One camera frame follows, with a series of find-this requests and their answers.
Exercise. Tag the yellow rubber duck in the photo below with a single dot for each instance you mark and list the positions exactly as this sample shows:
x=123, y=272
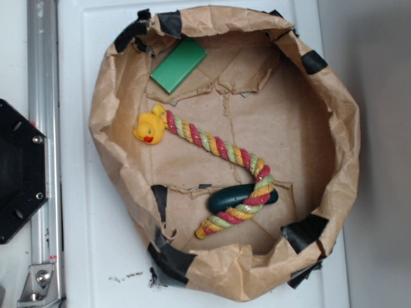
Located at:
x=151, y=125

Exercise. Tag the brown paper bag tray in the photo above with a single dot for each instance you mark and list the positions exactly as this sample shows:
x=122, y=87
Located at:
x=261, y=108

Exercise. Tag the dark green oval object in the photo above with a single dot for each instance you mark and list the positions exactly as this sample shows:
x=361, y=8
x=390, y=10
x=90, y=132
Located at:
x=231, y=197

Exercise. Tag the green rectangular block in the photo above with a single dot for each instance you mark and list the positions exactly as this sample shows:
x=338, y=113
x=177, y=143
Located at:
x=178, y=65

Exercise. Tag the aluminium extrusion rail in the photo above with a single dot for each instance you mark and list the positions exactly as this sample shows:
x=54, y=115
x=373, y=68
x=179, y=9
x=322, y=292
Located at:
x=43, y=105

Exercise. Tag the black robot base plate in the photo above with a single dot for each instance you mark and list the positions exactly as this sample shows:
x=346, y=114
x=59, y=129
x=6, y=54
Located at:
x=23, y=171

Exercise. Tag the metal corner bracket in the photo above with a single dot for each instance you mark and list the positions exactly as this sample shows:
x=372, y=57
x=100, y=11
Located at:
x=41, y=287

